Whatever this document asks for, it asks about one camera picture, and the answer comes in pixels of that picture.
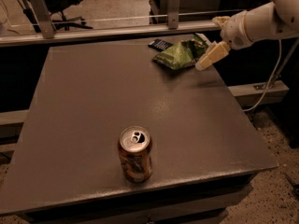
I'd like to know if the black office chair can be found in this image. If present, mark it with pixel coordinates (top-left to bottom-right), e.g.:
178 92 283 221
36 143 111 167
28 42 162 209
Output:
44 0 91 31

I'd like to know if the metal railing frame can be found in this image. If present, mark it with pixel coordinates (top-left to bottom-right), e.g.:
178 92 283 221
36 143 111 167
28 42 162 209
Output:
0 0 291 49

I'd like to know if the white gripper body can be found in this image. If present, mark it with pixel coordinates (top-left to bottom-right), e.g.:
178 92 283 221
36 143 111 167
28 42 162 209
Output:
221 11 252 50

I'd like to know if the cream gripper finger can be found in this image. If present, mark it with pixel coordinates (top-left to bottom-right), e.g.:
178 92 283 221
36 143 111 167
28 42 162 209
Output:
212 16 231 29
195 41 231 71

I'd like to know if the green jalapeno chip bag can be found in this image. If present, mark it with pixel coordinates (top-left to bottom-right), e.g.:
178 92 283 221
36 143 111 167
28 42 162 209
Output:
152 33 211 70

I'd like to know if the dark blue rxbar wrapper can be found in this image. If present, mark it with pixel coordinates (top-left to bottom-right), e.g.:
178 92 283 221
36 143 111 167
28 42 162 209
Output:
148 38 173 51

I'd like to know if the orange soda can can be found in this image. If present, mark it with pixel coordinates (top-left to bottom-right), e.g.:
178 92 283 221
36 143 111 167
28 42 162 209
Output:
118 126 152 183

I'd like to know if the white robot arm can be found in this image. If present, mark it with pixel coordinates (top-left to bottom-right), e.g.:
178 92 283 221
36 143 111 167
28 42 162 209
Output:
195 0 299 71

